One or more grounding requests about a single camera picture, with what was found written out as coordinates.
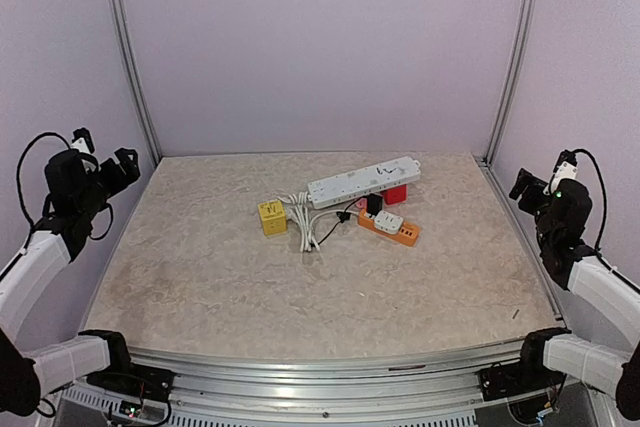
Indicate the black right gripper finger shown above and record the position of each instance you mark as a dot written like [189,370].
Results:
[527,185]
[531,203]

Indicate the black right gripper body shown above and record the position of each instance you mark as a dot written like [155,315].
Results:
[546,221]

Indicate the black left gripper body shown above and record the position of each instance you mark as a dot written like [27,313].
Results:
[90,198]

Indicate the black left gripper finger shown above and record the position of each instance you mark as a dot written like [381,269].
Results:
[128,171]
[108,171]

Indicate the orange power strip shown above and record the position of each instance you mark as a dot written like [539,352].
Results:
[407,236]

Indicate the white plug adapter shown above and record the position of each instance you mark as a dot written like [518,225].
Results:
[388,223]

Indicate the black plug with cable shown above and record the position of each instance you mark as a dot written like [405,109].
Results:
[341,215]

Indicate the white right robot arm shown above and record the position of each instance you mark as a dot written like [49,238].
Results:
[581,269]

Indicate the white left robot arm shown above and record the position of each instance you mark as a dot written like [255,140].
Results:
[53,242]

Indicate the red cube socket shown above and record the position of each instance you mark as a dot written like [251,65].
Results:
[395,195]

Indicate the yellow cube socket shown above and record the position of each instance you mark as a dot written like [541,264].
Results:
[273,218]

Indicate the long white power strip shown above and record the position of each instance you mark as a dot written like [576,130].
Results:
[361,182]

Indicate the small circuit board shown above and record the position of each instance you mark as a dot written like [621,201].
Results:
[126,410]

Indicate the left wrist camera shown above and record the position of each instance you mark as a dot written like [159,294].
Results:
[82,141]

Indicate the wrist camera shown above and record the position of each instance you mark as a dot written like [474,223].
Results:
[82,141]
[566,167]

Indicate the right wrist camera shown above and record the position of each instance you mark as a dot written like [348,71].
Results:
[566,167]

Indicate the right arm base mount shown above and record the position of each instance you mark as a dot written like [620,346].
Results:
[501,381]

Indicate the left aluminium corner post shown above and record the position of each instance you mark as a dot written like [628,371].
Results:
[133,78]

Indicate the aluminium corner post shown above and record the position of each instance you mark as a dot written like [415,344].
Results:
[514,67]
[133,78]

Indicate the aluminium front rail frame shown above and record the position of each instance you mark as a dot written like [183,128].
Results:
[433,389]

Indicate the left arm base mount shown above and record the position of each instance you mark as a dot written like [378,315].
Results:
[140,381]

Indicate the right aluminium corner post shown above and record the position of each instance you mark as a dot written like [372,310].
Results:
[514,67]

